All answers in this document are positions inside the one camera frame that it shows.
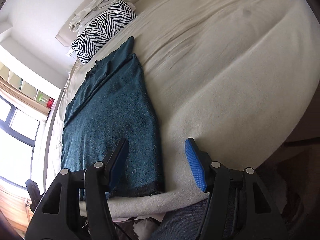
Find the dark teal knit sweater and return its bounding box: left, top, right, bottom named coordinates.
left=61, top=37, right=165, bottom=197

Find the person's blue trouser leg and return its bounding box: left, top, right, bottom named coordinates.
left=149, top=199, right=207, bottom=240

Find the black framed window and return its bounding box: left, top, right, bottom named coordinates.
left=1, top=97, right=40, bottom=189

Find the red box on shelf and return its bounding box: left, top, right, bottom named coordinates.
left=47, top=98, right=54, bottom=108

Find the beige curtain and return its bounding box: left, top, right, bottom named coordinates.
left=1, top=77, right=50, bottom=117

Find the beige bed sheet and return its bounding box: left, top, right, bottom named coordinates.
left=46, top=0, right=319, bottom=218

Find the zebra print pillow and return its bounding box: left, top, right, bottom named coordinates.
left=71, top=0, right=137, bottom=64

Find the crumpled white duvet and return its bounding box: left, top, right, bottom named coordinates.
left=68, top=0, right=128, bottom=33

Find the white wall shelf unit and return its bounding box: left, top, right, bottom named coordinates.
left=0, top=63, right=47, bottom=106

